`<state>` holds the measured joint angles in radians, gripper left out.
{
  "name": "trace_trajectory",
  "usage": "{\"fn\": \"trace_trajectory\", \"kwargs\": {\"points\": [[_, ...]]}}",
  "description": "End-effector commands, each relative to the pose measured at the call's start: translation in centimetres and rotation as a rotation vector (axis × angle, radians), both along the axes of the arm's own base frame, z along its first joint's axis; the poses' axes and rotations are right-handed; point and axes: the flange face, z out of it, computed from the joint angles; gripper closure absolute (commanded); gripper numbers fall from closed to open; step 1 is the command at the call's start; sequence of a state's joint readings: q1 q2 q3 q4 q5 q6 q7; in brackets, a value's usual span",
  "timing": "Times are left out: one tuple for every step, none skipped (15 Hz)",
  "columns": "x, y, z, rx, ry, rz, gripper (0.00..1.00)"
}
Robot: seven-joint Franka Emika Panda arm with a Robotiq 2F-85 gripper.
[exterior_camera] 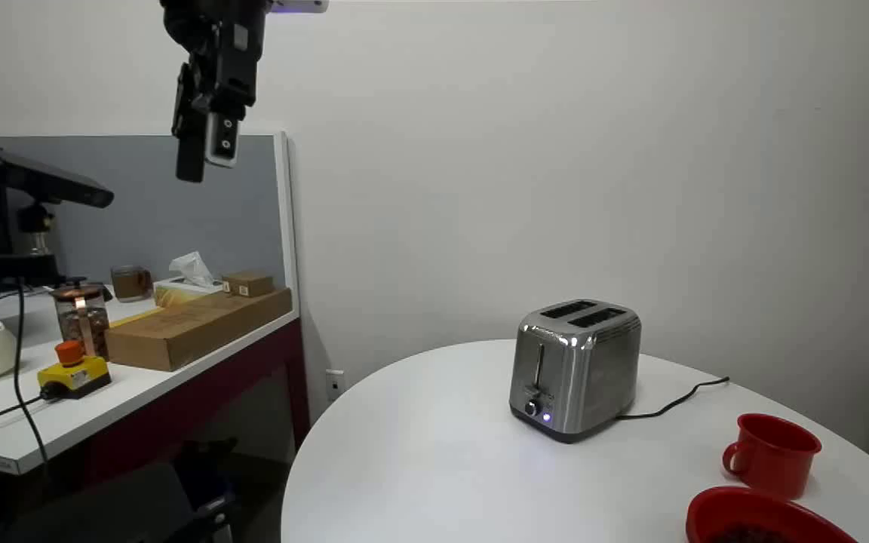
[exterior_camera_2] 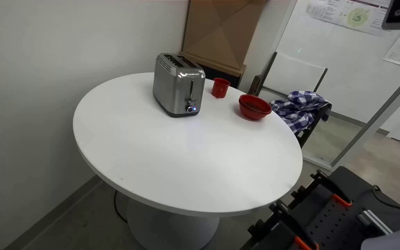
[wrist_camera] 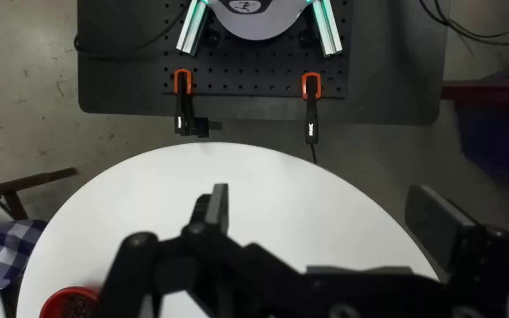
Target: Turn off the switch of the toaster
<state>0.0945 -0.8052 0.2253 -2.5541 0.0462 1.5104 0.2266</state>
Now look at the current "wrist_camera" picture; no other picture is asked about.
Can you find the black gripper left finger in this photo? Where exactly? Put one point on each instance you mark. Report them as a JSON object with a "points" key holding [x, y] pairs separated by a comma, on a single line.
{"points": [[216, 206]]}

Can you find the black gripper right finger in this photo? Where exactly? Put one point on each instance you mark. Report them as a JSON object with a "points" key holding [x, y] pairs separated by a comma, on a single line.
{"points": [[437, 227]]}

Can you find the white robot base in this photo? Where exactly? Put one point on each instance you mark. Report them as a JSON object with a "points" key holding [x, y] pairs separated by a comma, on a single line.
{"points": [[256, 19]]}

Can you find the blue storage bin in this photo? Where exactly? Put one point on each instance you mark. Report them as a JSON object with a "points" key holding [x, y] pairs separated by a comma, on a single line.
{"points": [[495, 143]]}

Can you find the orange and black clamp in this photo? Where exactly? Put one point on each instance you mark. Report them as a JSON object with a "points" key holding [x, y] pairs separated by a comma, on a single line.
{"points": [[311, 107], [182, 104]]}

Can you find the dark red shelf board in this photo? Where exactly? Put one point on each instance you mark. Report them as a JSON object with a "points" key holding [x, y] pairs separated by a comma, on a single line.
{"points": [[490, 93]]}

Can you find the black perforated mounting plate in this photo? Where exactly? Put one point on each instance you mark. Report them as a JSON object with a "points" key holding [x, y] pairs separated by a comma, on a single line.
{"points": [[255, 65]]}

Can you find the black robot cart top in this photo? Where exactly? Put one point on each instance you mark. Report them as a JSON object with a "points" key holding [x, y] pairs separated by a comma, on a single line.
{"points": [[118, 77]]}

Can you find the red bowl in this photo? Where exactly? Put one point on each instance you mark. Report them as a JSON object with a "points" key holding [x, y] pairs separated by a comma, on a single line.
{"points": [[69, 303]]}

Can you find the blue white checkered cloth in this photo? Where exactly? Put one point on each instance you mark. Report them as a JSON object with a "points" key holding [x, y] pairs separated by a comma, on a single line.
{"points": [[0, 250]]}

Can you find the aluminium profile rail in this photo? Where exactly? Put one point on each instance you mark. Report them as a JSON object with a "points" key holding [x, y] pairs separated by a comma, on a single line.
{"points": [[193, 28], [327, 28]]}

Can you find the dark frame chair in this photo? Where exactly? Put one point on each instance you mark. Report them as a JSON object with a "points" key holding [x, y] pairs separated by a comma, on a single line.
{"points": [[12, 189]]}

